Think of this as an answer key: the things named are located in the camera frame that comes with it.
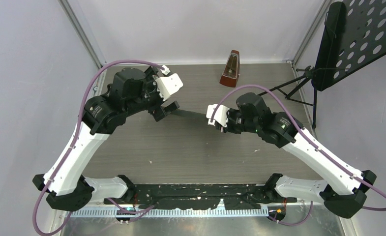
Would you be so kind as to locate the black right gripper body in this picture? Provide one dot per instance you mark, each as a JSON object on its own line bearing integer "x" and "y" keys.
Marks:
{"x": 236, "y": 122}

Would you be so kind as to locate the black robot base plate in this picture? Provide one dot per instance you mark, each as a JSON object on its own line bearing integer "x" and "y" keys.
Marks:
{"x": 201, "y": 196}

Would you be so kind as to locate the brown wooden metronome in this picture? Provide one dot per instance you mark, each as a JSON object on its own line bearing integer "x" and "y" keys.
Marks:
{"x": 230, "y": 74}

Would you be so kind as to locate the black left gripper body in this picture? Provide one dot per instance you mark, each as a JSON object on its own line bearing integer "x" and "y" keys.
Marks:
{"x": 151, "y": 99}

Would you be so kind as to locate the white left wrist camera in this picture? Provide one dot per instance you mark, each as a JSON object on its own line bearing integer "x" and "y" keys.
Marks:
{"x": 169, "y": 84}

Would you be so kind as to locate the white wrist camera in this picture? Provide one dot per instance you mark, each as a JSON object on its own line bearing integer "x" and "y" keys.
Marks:
{"x": 169, "y": 84}
{"x": 220, "y": 116}

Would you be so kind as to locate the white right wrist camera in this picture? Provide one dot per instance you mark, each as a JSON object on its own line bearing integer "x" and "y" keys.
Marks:
{"x": 220, "y": 116}

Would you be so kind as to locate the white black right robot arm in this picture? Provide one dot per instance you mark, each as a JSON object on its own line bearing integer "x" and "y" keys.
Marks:
{"x": 342, "y": 188}

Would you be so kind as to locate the black perforated music stand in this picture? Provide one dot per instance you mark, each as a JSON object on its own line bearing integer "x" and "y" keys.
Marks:
{"x": 354, "y": 36}

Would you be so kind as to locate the light wooden picture frame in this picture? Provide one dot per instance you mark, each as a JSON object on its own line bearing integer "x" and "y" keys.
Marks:
{"x": 188, "y": 114}

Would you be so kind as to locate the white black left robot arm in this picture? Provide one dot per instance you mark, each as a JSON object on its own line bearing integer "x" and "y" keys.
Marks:
{"x": 131, "y": 91}

